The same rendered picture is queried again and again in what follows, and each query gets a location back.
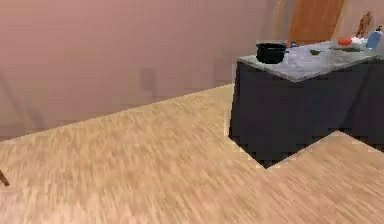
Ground black cooking pot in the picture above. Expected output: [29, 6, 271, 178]
[255, 42, 290, 65]

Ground brown wooden door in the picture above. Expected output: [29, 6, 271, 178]
[287, 0, 346, 46]

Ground dark grey kitchen counter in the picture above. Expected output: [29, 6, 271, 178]
[228, 39, 384, 169]

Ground brown pepper mill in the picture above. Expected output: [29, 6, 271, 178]
[355, 11, 373, 39]

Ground blue soap bottle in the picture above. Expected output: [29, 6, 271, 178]
[366, 25, 384, 51]

